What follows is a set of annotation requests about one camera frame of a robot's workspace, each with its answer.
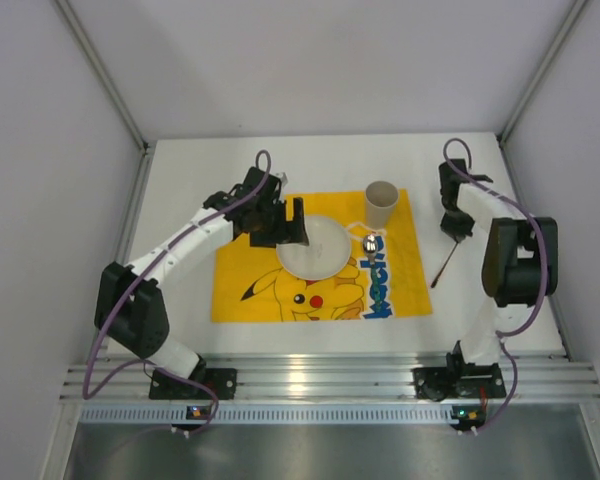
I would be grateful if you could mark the aluminium rail frame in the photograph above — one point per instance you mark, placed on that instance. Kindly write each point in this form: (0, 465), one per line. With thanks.
(387, 378)

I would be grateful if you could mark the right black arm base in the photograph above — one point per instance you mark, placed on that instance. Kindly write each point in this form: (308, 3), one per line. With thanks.
(459, 379)

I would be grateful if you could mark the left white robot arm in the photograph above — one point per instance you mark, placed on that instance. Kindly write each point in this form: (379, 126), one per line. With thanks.
(132, 299)

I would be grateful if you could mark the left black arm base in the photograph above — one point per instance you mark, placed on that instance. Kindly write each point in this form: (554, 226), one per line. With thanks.
(221, 381)

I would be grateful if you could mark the beige paper cup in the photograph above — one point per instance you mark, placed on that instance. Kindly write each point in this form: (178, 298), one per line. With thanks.
(381, 198)

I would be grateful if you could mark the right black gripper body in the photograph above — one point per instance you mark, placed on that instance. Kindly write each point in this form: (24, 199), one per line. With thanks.
(456, 226)

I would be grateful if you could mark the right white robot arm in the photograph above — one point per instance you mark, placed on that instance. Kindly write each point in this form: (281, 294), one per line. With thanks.
(520, 264)

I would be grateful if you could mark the yellow pikachu cloth placemat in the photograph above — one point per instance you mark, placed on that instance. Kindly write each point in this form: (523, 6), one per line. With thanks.
(251, 286)

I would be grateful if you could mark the perforated cable duct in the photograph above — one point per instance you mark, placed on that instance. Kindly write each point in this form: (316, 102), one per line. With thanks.
(279, 414)

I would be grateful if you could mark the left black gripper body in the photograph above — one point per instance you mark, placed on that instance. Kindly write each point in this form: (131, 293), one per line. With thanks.
(284, 225)

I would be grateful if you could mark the wooden fork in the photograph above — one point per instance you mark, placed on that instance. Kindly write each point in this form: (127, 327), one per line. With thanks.
(434, 282)

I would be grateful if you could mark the metal spoon teal handle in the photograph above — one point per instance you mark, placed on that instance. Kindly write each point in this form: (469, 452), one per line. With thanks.
(370, 248)

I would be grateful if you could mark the white paper plate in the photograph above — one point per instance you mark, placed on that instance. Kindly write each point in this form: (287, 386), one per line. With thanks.
(327, 253)

